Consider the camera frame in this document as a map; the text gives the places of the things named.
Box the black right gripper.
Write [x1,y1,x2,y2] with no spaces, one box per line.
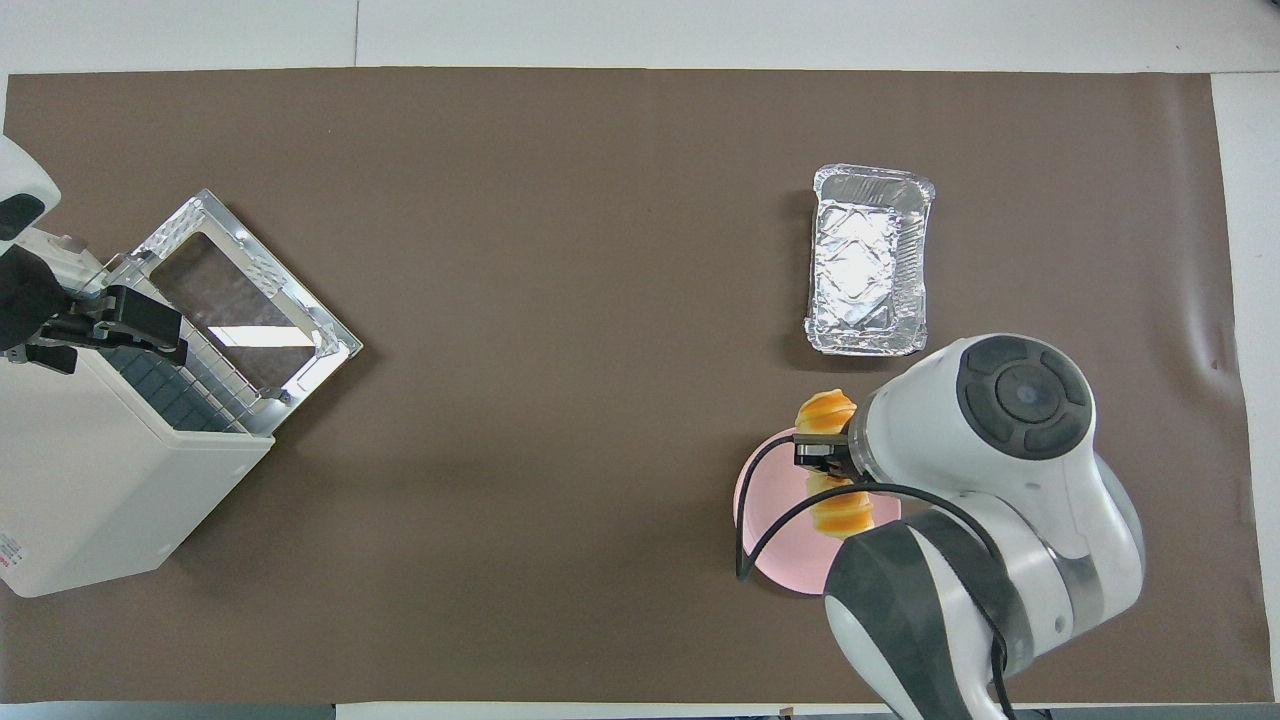
[795,420,873,486]

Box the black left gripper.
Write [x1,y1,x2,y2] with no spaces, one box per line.
[0,250,191,374]

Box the golden bread roll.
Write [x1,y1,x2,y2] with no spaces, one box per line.
[794,389,877,542]

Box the aluminium foil tray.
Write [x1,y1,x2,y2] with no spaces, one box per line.
[804,163,937,358]

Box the white toaster oven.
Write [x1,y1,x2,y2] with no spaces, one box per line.
[0,226,276,599]

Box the pink round plate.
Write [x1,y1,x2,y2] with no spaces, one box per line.
[733,427,902,597]

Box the brown table mat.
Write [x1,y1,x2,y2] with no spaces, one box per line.
[0,67,1276,706]

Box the oven wire rack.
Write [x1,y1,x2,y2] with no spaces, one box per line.
[95,295,301,438]

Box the glass oven door chrome frame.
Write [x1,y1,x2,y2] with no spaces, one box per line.
[130,188,363,436]

